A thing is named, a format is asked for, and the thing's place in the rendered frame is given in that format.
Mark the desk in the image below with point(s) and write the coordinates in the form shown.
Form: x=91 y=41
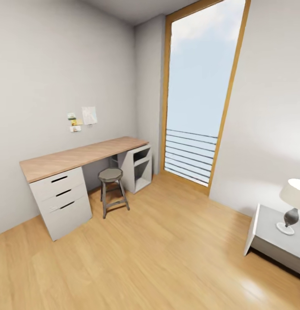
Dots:
x=57 y=182

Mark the nightstand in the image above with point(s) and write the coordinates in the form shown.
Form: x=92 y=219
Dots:
x=265 y=237

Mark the taboret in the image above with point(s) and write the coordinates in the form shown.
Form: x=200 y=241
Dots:
x=110 y=175

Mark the fixed window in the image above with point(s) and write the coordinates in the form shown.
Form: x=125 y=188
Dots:
x=202 y=47

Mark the table lamp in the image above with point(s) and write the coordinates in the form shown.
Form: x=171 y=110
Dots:
x=291 y=195

